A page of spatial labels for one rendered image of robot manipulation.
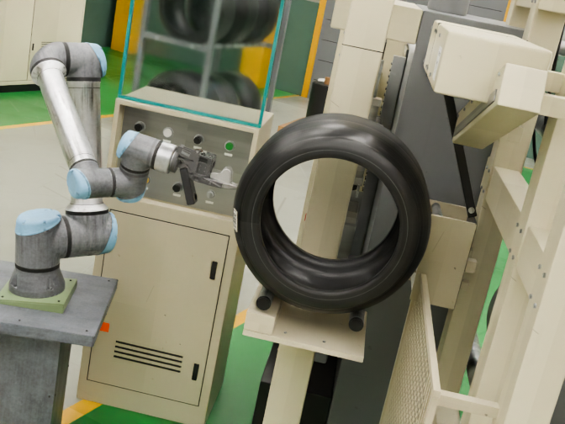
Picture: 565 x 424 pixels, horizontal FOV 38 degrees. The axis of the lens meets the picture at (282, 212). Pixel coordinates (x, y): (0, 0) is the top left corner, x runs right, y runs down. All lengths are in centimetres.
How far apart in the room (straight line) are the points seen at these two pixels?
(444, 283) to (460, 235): 17
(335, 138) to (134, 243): 121
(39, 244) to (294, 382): 100
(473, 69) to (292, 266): 98
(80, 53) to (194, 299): 104
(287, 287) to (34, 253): 93
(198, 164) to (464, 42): 88
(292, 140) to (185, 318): 120
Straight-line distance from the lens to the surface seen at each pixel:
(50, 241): 289
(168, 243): 320
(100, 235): 294
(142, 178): 253
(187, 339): 333
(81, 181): 247
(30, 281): 292
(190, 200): 248
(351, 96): 264
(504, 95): 192
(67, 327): 281
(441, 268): 270
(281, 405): 301
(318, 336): 255
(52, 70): 281
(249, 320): 247
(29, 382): 304
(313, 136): 230
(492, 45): 201
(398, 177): 230
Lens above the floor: 186
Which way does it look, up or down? 17 degrees down
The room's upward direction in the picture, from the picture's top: 11 degrees clockwise
